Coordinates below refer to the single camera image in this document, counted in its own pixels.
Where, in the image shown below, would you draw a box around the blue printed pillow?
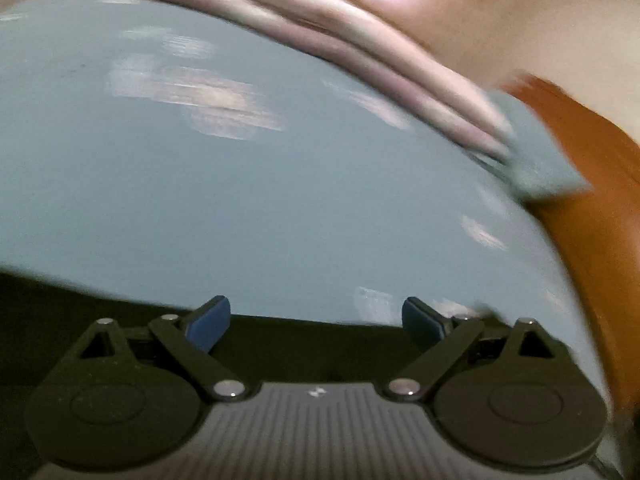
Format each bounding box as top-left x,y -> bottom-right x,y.
495,95 -> 593,201

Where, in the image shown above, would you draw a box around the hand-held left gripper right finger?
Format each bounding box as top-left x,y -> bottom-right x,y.
386,296 -> 561,403

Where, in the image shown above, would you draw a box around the black drawstring shorts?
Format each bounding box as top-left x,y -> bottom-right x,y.
0,269 -> 451,480

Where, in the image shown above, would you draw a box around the blue printed bed sheet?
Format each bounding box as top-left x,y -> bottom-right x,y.
0,0 -> 616,461

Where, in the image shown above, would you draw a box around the folded floral quilt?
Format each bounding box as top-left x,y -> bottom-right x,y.
30,0 -> 521,161

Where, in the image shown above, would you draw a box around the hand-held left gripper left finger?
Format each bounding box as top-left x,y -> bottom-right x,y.
77,295 -> 248,402

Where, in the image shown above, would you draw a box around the wooden headboard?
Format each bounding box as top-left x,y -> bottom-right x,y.
505,74 -> 640,421

